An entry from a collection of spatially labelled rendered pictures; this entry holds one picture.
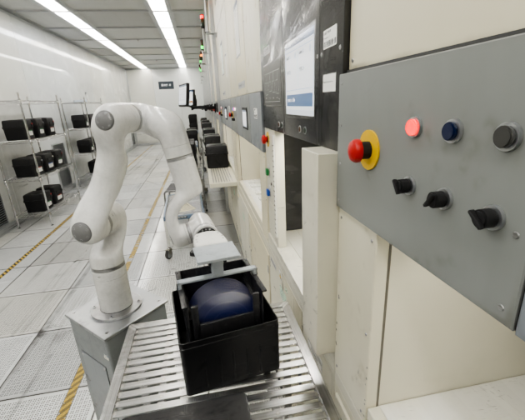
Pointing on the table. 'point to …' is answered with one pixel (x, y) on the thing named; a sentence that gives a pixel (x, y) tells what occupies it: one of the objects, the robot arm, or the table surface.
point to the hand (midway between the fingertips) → (216, 257)
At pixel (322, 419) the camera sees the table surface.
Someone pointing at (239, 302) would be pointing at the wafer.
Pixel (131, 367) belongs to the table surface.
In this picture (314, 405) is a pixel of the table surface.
